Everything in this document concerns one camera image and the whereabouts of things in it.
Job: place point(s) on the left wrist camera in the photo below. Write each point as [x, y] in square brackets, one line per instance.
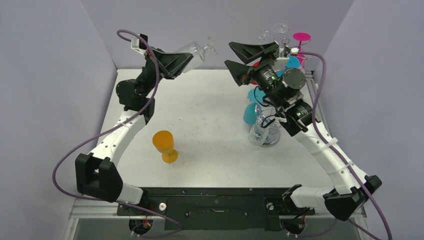
[137, 45]

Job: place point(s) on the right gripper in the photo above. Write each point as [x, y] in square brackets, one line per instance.
[253, 70]

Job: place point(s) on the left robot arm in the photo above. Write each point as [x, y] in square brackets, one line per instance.
[97, 175]

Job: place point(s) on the red wine glass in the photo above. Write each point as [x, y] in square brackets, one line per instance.
[255, 74]

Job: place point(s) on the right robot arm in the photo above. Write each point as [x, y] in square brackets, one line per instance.
[352, 187]

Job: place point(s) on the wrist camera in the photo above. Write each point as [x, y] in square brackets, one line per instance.
[286, 52]
[137, 45]

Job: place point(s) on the pink wine glass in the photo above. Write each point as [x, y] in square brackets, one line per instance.
[303, 38]

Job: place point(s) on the chrome wine glass rack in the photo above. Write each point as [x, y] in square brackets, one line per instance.
[274, 132]

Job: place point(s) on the orange wine glass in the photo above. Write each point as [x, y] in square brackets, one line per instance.
[163, 141]

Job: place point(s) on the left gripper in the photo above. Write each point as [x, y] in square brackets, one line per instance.
[170, 65]

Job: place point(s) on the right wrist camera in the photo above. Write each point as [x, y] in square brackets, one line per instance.
[286, 52]

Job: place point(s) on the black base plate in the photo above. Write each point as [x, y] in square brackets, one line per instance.
[222, 208]

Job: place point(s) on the blue wine glass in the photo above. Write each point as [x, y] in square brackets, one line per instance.
[293, 62]
[255, 96]

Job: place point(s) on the clear glass on rack top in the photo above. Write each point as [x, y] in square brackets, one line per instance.
[280, 28]

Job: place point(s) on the clear wine glass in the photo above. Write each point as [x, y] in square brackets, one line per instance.
[198, 52]
[257, 133]

